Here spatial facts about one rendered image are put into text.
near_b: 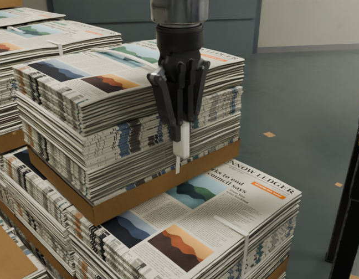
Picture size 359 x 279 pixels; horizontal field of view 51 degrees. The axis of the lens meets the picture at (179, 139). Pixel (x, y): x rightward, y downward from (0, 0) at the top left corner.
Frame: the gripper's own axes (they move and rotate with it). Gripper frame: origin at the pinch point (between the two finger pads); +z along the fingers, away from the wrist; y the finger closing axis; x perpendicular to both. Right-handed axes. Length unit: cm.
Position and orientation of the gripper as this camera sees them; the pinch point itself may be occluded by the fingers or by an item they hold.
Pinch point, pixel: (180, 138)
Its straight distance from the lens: 67.8
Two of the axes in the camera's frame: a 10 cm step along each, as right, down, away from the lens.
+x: 7.1, 3.1, -6.4
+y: -7.1, 3.3, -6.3
